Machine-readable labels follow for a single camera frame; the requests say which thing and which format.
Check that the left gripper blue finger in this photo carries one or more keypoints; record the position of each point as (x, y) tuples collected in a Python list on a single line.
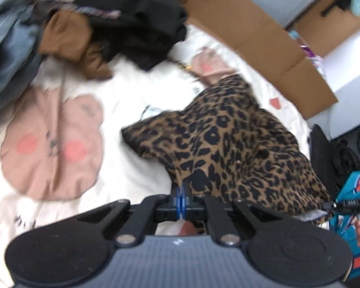
[(185, 198), (179, 202)]

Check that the leopard print skirt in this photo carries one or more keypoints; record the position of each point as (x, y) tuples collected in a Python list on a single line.
[(225, 145)]

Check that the teal printed garment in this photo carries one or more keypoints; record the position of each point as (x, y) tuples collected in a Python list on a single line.
[(346, 215)]

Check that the black bag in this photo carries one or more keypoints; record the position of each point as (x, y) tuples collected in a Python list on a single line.
[(334, 160)]

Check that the cream cartoon bear bedsheet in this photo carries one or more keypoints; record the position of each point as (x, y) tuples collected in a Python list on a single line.
[(61, 151)]

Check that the black garment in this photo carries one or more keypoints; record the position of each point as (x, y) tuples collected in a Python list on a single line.
[(143, 30)]

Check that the brown cardboard sheet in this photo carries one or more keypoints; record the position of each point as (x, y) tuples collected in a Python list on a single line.
[(246, 29)]

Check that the brown garment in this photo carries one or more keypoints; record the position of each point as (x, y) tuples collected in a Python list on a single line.
[(67, 36)]

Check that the blue-grey denim garment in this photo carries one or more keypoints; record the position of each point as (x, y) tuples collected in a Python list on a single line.
[(19, 39)]

